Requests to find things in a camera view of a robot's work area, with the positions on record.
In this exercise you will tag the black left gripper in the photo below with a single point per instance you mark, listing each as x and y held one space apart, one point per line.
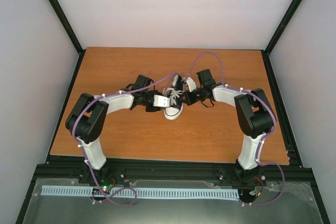
157 108

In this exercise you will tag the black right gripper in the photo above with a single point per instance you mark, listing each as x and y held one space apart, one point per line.
189 100

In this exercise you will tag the black white canvas sneaker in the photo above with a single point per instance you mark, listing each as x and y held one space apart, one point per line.
173 113

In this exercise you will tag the white shoelace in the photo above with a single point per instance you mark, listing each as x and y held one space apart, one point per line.
175 96

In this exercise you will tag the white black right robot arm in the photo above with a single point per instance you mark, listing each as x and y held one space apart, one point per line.
255 116

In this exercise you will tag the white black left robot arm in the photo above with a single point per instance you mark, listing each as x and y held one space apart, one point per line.
86 120

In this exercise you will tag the clear acrylic cover plate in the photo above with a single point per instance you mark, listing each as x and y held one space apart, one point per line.
278 203

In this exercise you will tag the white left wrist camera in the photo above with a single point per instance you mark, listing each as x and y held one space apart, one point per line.
161 101

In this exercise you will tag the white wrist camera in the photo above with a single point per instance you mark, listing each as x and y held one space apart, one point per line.
161 101
190 83

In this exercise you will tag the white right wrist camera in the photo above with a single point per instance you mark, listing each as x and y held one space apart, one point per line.
190 83

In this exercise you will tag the black aluminium frame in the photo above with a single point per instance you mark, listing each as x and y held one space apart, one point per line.
67 167

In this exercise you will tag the light blue slotted cable duct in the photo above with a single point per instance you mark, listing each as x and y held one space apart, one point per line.
142 193

